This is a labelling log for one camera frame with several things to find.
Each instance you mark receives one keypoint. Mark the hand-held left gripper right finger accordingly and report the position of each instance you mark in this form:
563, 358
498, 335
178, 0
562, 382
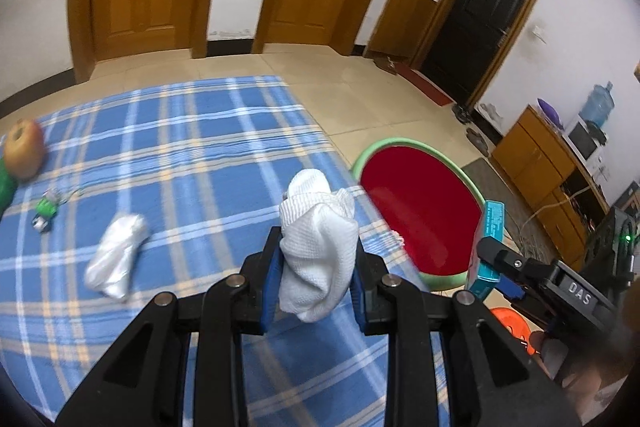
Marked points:
360, 307

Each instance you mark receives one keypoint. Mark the blue water jug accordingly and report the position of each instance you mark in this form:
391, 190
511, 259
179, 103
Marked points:
597, 104

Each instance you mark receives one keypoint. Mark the white cloth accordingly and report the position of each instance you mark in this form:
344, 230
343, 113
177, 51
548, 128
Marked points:
315, 257

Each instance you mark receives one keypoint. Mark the wooden sideboard cabinet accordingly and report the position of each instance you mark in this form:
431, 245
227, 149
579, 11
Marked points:
540, 157

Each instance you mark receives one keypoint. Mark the blue plaid tablecloth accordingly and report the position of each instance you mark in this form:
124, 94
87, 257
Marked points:
200, 157

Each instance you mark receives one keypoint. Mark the purple bowl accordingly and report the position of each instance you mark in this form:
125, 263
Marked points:
550, 113

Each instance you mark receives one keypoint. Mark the white light switch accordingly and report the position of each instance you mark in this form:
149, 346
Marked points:
539, 34

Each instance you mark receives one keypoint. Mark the grey floor mat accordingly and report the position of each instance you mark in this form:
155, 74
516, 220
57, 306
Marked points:
505, 197

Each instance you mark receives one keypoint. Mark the white microwave oven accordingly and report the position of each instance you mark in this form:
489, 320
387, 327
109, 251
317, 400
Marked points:
582, 139

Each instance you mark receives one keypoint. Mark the dark shoe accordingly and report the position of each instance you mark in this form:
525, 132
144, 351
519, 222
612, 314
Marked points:
462, 113
477, 140

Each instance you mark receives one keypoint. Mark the green crumpled bag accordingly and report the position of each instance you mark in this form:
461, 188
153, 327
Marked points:
6, 187

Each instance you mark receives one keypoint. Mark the black entrance door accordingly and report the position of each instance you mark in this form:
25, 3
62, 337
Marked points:
480, 17

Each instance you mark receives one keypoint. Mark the low wooden board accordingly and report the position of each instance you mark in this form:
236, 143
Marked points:
400, 22

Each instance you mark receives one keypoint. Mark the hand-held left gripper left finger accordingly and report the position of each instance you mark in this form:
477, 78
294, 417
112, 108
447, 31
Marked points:
270, 287

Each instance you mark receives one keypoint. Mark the red bin with green rim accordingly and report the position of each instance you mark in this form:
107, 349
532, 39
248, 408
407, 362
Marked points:
415, 207

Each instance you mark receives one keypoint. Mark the clear crumpled plastic bag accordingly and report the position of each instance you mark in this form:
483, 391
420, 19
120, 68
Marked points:
117, 257

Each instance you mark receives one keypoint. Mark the green toy car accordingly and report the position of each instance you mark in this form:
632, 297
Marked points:
46, 209

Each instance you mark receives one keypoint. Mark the person's right hand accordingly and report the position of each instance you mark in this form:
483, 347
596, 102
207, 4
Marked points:
600, 362

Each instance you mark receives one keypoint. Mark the orange plastic stool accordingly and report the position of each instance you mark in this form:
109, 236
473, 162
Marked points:
507, 319

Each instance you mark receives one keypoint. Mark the teal carton box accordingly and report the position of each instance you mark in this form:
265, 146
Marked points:
492, 219

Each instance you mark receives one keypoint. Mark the brown slipper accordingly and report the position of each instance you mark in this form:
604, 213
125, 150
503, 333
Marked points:
386, 64

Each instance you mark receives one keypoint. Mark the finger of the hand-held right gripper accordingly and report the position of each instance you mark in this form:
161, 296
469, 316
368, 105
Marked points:
510, 264

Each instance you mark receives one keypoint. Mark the apple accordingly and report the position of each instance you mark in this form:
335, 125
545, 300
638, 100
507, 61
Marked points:
24, 149

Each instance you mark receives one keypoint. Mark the red doormat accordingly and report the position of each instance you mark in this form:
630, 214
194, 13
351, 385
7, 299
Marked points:
425, 84

